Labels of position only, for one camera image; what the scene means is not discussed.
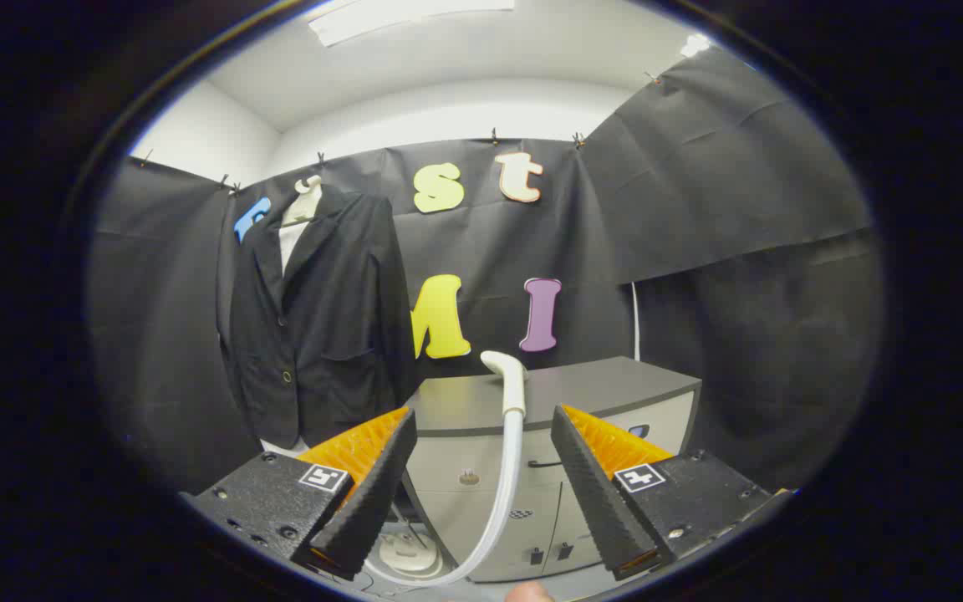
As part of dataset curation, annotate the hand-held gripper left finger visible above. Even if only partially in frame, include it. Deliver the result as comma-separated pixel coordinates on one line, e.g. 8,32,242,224
181,407,418,582

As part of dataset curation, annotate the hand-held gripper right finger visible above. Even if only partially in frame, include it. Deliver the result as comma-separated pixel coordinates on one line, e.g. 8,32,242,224
550,405,796,582

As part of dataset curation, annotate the white garment steamer base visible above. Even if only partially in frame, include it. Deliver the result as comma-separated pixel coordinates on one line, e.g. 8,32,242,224
377,531,446,579

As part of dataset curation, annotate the white garment steamer head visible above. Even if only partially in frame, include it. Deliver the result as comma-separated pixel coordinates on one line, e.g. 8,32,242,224
480,350,529,416

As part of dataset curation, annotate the black suit jacket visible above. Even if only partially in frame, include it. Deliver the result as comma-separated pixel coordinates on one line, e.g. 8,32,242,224
216,186,415,451

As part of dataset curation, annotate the grey cabinet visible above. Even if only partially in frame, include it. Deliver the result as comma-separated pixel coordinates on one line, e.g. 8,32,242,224
402,356,702,584

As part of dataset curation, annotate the white plastic hanger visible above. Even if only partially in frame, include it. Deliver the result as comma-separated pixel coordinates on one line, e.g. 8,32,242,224
281,174,324,227

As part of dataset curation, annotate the black backdrop cloth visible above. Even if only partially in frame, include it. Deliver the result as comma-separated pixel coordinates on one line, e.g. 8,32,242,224
89,46,888,503

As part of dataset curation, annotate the long ceiling light panel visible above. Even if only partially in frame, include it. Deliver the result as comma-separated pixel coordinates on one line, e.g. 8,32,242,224
308,0,516,48

